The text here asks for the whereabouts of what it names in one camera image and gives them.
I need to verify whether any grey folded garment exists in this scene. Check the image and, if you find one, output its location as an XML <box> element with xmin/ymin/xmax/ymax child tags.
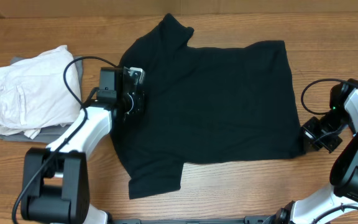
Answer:
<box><xmin>0</xmin><ymin>57</ymin><xmax>83</xmax><ymax>144</ymax></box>

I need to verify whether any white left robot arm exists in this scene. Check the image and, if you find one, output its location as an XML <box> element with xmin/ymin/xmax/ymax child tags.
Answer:
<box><xmin>20</xmin><ymin>67</ymin><xmax>145</xmax><ymax>224</ymax></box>

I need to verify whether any white folded garment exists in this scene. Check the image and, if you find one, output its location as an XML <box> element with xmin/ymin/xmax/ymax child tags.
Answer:
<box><xmin>0</xmin><ymin>45</ymin><xmax>81</xmax><ymax>139</ymax></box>

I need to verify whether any black t-shirt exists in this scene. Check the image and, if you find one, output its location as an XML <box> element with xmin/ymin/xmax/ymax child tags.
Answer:
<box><xmin>111</xmin><ymin>14</ymin><xmax>304</xmax><ymax>199</ymax></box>

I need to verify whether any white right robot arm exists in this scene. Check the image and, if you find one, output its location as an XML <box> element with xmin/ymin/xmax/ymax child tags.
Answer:
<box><xmin>265</xmin><ymin>78</ymin><xmax>358</xmax><ymax>224</ymax></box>

